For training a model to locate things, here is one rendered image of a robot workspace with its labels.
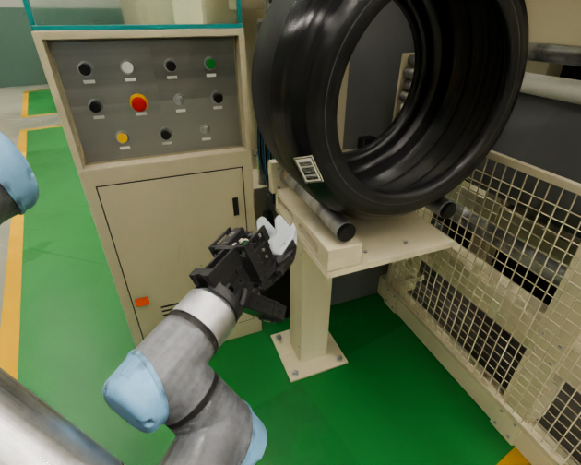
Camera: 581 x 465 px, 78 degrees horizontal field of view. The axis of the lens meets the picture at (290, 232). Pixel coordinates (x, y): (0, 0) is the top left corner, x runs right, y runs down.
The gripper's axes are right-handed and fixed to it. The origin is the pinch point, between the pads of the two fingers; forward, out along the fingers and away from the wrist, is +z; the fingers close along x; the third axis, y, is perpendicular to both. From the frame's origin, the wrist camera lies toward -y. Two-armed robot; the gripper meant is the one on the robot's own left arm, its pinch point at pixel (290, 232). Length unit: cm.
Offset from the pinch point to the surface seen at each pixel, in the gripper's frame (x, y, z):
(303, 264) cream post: 35, -41, 41
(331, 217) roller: 3.4, -9.0, 19.1
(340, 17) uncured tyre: -11.5, 27.3, 17.6
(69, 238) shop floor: 228, -31, 51
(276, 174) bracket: 27.1, -3.5, 35.9
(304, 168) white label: 0.9, 6.3, 12.3
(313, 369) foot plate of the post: 48, -92, 33
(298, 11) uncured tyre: -4.7, 30.4, 18.1
